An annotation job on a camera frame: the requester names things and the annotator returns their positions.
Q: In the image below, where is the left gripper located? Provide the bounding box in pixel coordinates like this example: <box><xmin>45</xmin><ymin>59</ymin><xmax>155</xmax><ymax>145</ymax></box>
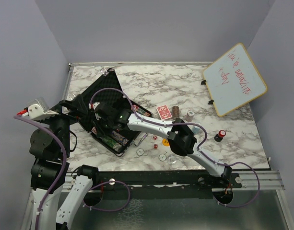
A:
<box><xmin>41</xmin><ymin>93</ymin><xmax>88</xmax><ymax>156</ymax></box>

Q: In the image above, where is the red white poker chip stack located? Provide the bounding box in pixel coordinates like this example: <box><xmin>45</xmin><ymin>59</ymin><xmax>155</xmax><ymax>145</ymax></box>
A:
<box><xmin>91</xmin><ymin>127</ymin><xmax>97</xmax><ymax>135</ymax></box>

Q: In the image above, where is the red playing card deck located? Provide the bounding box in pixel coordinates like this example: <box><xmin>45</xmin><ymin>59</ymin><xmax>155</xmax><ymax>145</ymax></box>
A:
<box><xmin>156</xmin><ymin>105</ymin><xmax>172</xmax><ymax>120</ymax></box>

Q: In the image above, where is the brown poker chip stack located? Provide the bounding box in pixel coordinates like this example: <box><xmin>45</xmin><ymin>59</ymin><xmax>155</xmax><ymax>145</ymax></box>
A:
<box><xmin>172</xmin><ymin>106</ymin><xmax>179</xmax><ymax>119</ymax></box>

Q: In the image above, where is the grey poker chip stack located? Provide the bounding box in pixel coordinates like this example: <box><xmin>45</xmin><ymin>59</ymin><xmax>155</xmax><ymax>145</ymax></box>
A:
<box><xmin>186</xmin><ymin>110</ymin><xmax>194</xmax><ymax>122</ymax></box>

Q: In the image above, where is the light blue poker chip stack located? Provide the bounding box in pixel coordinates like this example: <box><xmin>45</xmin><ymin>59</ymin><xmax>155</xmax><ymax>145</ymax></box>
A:
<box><xmin>192</xmin><ymin>126</ymin><xmax>200</xmax><ymax>135</ymax></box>

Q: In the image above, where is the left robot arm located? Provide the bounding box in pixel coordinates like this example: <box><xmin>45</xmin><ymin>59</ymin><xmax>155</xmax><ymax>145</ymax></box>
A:
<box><xmin>16</xmin><ymin>95</ymin><xmax>99</xmax><ymax>230</ymax></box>

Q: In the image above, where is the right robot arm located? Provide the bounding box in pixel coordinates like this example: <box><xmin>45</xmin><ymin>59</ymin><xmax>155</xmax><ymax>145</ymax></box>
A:
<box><xmin>89</xmin><ymin>102</ymin><xmax>232</xmax><ymax>187</ymax></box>

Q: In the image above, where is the black foam-lined poker case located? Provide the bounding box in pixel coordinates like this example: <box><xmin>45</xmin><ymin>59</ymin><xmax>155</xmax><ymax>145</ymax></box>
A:
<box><xmin>79</xmin><ymin>68</ymin><xmax>153</xmax><ymax>157</ymax></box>

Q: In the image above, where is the blue tan chip row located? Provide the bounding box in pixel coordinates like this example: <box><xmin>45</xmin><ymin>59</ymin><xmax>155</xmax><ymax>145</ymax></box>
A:
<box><xmin>111</xmin><ymin>131</ymin><xmax>129</xmax><ymax>146</ymax></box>

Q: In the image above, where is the green grey chip row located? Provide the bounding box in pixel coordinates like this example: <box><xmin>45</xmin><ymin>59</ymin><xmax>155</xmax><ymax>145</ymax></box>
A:
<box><xmin>102</xmin><ymin>136</ymin><xmax>123</xmax><ymax>154</ymax></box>

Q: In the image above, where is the red green chip row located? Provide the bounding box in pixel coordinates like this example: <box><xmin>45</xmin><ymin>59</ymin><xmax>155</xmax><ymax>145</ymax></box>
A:
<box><xmin>133</xmin><ymin>104</ymin><xmax>152</xmax><ymax>117</ymax></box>

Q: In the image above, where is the white poker chip left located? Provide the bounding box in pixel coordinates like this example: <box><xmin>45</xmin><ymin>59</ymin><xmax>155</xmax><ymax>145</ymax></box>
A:
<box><xmin>136</xmin><ymin>148</ymin><xmax>144</xmax><ymax>156</ymax></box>

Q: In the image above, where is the orange big blind button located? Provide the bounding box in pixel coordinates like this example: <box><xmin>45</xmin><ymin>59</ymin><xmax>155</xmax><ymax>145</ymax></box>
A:
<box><xmin>162</xmin><ymin>139</ymin><xmax>169</xmax><ymax>146</ymax></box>

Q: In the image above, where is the white poker chip middle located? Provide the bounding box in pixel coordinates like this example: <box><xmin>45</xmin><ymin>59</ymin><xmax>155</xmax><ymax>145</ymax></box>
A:
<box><xmin>158</xmin><ymin>154</ymin><xmax>166</xmax><ymax>161</ymax></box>

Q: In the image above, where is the clear dealer button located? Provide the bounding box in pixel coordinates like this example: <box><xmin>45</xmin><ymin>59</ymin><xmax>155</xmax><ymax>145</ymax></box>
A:
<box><xmin>167</xmin><ymin>155</ymin><xmax>177</xmax><ymax>165</ymax></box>

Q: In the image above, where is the white dry-erase board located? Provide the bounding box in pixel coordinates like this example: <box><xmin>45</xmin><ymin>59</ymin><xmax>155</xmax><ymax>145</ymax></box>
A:
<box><xmin>201</xmin><ymin>43</ymin><xmax>268</xmax><ymax>117</ymax></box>

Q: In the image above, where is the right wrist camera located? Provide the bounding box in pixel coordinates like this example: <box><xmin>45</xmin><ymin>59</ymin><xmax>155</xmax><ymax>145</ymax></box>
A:
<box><xmin>88</xmin><ymin>102</ymin><xmax>100</xmax><ymax>110</ymax></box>

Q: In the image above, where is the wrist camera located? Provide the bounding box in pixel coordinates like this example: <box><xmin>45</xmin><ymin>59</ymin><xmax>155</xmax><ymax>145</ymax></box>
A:
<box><xmin>88</xmin><ymin>102</ymin><xmax>100</xmax><ymax>110</ymax></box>
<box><xmin>17</xmin><ymin>97</ymin><xmax>59</xmax><ymax>121</ymax></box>

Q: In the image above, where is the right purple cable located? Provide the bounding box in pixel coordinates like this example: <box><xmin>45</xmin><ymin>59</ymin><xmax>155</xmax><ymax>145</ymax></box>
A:
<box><xmin>90</xmin><ymin>88</ymin><xmax>260</xmax><ymax>208</ymax></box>

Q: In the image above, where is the purple cable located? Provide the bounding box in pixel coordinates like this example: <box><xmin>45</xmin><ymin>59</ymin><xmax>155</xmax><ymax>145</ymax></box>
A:
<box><xmin>90</xmin><ymin>88</ymin><xmax>260</xmax><ymax>208</ymax></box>
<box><xmin>13</xmin><ymin>115</ymin><xmax>130</xmax><ymax>230</ymax></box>

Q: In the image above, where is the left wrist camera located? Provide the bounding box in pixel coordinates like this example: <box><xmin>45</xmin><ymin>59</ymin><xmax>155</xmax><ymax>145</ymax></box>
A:
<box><xmin>17</xmin><ymin>97</ymin><xmax>59</xmax><ymax>121</ymax></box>

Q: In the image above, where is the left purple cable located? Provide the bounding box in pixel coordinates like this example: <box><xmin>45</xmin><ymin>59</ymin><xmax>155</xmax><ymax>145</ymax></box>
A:
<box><xmin>13</xmin><ymin>115</ymin><xmax>130</xmax><ymax>230</ymax></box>

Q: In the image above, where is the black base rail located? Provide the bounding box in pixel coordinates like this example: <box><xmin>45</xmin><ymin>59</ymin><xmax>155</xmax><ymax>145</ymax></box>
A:
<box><xmin>72</xmin><ymin>164</ymin><xmax>243</xmax><ymax>199</ymax></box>

